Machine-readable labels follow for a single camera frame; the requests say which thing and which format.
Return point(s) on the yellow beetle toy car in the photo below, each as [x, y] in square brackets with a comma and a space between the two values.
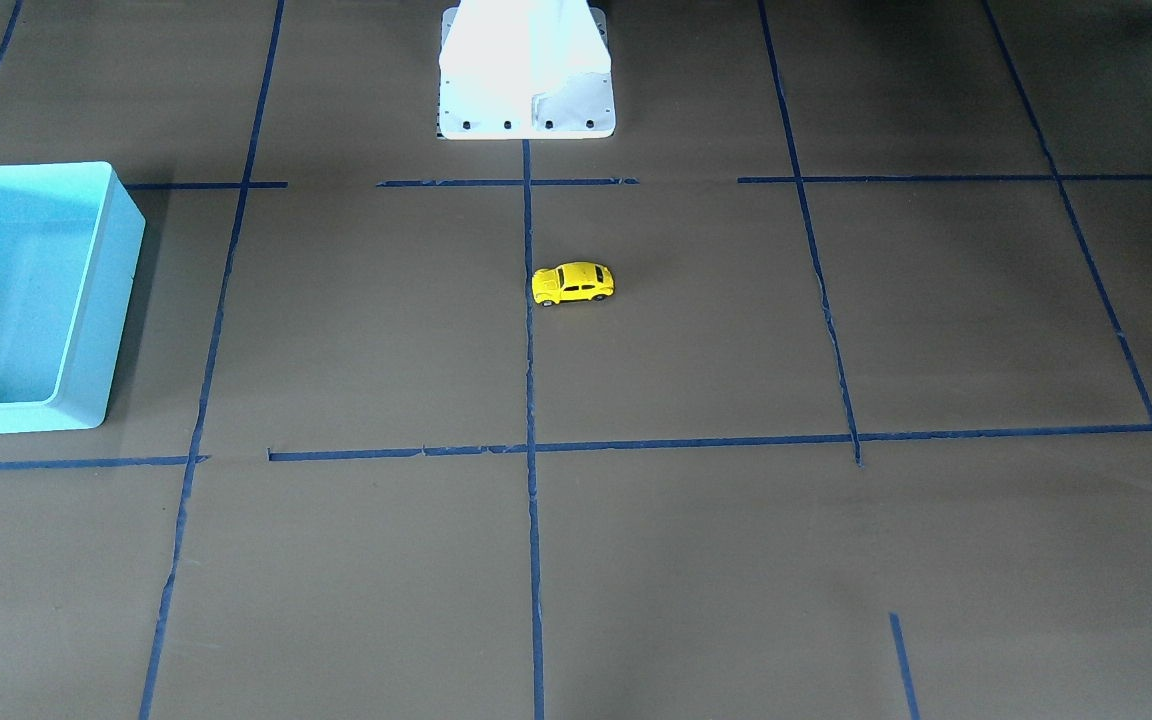
[571, 282]

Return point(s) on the light blue plastic bin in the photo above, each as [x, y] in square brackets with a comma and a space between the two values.
[70, 241]

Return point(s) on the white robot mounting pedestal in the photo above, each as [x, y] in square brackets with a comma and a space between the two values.
[520, 70]

